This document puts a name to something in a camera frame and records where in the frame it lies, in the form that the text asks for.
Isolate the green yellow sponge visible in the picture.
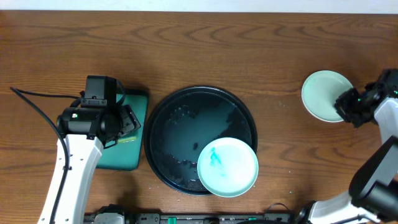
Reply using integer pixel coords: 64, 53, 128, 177
118, 136, 137, 143

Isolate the mint green plate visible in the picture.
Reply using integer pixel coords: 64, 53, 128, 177
197, 138, 259, 198
301, 70, 353, 123

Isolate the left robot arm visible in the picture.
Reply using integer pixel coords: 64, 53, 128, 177
39, 105, 139, 223

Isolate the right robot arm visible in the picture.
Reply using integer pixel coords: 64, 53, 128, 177
295, 81, 397, 223

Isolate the black rectangular water tray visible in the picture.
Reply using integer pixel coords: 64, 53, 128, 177
96, 89, 149, 171

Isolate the black round tray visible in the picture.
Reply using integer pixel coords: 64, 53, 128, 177
144, 86, 258, 196

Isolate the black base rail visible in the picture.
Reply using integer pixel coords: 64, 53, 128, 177
83, 204, 298, 224

